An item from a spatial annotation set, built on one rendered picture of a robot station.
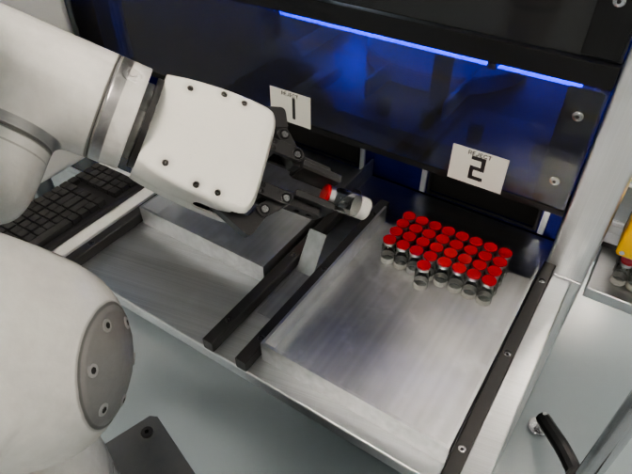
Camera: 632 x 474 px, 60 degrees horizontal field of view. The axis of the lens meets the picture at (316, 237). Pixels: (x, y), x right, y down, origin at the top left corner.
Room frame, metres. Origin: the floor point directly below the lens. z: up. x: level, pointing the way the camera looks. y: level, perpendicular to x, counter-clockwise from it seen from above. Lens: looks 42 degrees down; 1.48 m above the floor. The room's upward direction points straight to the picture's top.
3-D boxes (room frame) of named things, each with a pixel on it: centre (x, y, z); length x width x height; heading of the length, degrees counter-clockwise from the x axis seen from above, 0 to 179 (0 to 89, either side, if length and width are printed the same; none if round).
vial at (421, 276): (0.56, -0.16, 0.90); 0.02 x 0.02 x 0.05
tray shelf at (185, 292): (0.63, -0.01, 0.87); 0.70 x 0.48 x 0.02; 57
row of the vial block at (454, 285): (0.58, -0.18, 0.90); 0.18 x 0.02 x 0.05; 57
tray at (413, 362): (0.50, -0.13, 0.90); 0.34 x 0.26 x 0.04; 147
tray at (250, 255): (0.78, 0.09, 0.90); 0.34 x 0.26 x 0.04; 147
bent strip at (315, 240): (0.56, 0.03, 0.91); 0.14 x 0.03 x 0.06; 147
